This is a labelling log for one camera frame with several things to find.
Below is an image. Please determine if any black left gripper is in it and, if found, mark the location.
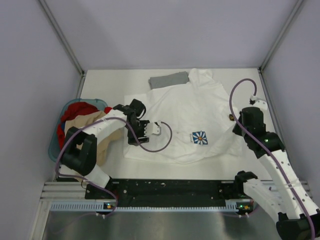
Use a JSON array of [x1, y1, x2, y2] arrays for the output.
[[126, 120, 150, 146]]

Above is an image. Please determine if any white daisy print t-shirt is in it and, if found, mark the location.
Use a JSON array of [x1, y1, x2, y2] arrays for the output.
[[123, 68, 243, 164]]

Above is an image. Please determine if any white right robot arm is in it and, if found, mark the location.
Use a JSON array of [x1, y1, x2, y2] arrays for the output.
[[232, 106, 320, 240]]

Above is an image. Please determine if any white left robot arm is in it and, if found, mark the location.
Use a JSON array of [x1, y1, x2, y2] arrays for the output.
[[57, 99, 151, 199]]

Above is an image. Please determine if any folded grey t-shirt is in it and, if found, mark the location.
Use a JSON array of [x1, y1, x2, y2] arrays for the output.
[[148, 71, 189, 90]]

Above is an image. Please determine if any beige t-shirt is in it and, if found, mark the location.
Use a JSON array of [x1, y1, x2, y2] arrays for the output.
[[64, 109, 127, 167]]

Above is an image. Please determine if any red t-shirt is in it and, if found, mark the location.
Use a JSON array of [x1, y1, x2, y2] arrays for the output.
[[56, 102, 113, 149]]

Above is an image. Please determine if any teal plastic laundry bin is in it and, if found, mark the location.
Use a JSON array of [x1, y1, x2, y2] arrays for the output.
[[48, 98, 108, 162]]

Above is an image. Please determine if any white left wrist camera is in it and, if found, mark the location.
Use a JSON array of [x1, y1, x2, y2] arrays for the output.
[[145, 122, 162, 137]]

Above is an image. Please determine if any right aluminium corner post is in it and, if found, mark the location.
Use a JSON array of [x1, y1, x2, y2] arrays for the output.
[[258, 0, 306, 73]]

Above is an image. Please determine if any aluminium corner post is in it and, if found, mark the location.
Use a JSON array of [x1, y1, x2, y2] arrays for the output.
[[37, 0, 86, 76], [258, 0, 306, 73]]

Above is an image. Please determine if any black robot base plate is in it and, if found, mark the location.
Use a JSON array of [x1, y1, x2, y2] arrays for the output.
[[84, 178, 264, 207]]

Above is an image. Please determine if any white slotted cable duct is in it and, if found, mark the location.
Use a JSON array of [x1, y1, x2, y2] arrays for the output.
[[50, 201, 253, 213]]

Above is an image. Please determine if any aluminium frame front rail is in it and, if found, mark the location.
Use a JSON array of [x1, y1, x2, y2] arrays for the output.
[[39, 180, 314, 201]]

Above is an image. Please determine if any left aluminium corner post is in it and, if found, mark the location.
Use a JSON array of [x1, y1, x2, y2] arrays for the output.
[[37, 0, 86, 76]]

